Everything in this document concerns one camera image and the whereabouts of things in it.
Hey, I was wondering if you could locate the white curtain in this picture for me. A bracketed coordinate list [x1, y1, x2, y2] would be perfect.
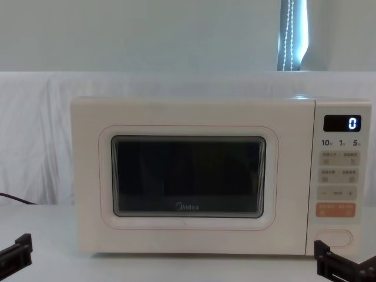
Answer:
[298, 0, 376, 72]
[0, 0, 282, 73]

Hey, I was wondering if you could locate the cream microwave oven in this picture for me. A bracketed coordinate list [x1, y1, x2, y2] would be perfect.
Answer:
[69, 95, 372, 258]

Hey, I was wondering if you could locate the thin dark red cable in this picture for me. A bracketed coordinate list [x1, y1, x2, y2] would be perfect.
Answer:
[0, 192, 38, 206]

